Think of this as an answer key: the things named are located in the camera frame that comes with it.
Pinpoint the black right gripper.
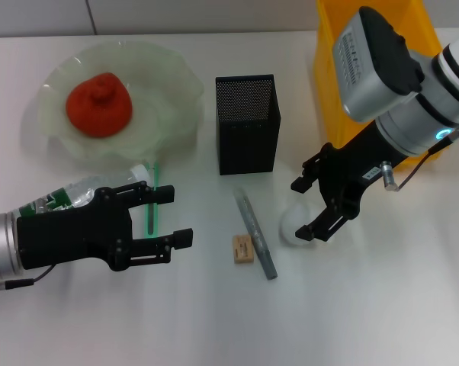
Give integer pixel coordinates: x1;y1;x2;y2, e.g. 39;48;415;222
290;121;408;243

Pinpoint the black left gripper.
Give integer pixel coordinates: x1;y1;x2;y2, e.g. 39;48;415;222
14;181;194;272

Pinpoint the white paper ball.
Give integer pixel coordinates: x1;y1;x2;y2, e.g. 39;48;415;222
278;201;326;248

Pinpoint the clear bottle with green label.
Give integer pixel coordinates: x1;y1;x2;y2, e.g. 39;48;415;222
18;163;151;217

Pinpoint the red-orange toy orange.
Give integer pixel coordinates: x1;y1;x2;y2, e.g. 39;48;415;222
65;72;134;139

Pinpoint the green utility knife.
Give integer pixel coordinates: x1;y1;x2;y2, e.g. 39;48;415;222
142;162;161;245

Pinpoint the grey marker pen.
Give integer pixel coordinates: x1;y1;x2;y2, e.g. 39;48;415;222
233;186;278;281

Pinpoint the tan rectangular eraser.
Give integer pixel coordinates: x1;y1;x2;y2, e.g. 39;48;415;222
232;235;255;264

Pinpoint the black mesh pen holder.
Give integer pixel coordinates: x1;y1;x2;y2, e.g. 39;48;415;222
214;74;282;176

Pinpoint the pale green glass fruit plate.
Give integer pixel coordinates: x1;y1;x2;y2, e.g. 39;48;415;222
21;40;206;172

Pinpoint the yellow plastic storage bin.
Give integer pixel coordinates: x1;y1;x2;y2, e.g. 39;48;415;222
313;0;444;171

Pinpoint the right gripper connector cable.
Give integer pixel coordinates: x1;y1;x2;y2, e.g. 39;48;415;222
380;131;459;192

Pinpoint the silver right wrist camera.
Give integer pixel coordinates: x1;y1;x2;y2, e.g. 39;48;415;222
331;5;425;124

